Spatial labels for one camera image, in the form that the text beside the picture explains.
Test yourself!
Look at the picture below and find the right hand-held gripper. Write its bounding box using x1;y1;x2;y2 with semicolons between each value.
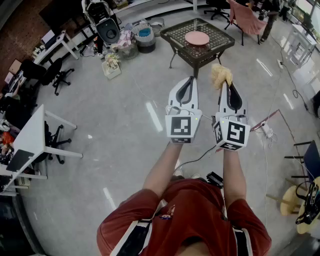
211;80;251;152

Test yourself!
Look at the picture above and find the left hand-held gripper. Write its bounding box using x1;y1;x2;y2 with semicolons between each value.
164;76;203;145

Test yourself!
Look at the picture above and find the big pink plate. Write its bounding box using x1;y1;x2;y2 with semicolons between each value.
184;31;210;47

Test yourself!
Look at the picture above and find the person's right forearm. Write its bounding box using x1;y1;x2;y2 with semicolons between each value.
221;149;248;208

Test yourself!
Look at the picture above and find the person's left forearm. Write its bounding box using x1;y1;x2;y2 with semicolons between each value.
142;142;185;201

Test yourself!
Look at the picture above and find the grey laundry basket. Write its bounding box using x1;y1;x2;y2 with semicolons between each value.
131;24;156;54
148;17;165;38

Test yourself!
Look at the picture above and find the black waist device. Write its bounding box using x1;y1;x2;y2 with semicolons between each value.
206;171;224;188

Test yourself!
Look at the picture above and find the white box of flowers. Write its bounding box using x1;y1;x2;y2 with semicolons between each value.
101;53;123;80

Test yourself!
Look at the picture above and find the pink checkered cloth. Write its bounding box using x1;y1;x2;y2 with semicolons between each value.
117;29;137;52

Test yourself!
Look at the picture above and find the pink draped chair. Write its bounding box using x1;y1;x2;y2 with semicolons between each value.
224;0;268;47

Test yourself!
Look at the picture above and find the blue chair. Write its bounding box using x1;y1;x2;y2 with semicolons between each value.
284;139;320;183

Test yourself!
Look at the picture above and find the white metal rack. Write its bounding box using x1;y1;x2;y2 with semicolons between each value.
282;23;318;69

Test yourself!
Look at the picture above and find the white curved counter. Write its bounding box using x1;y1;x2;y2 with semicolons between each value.
113;0;210;20

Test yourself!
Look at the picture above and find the black office chair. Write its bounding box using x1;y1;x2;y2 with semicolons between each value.
43;121;72;165
41;57;75;96
203;0;231;21

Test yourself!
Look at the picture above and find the tan cushioned wooden stool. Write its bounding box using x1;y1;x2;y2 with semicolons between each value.
266;176;320;235

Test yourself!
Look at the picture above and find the person's red shirt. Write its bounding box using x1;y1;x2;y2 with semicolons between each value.
96;178;273;256

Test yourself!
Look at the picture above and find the white desk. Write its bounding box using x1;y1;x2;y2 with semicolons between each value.
32;31;80;66
4;104;84;193

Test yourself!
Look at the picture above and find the open laptop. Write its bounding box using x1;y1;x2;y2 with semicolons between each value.
41;29;56;50

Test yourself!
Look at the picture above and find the black laptop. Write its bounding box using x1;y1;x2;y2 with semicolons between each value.
6;149;35;173

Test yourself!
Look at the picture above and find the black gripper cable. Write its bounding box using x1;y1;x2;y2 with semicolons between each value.
178;144;217;173

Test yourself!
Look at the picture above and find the black floor cable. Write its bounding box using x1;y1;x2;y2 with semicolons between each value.
281;62;311;113

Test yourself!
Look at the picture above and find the white wire basket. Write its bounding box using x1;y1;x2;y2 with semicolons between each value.
119;42;139;60

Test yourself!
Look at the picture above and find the black strap gear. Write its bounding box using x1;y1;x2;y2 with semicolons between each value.
295;181;320;225

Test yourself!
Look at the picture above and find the black wall screen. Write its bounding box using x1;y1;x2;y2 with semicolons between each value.
38;0;87;31

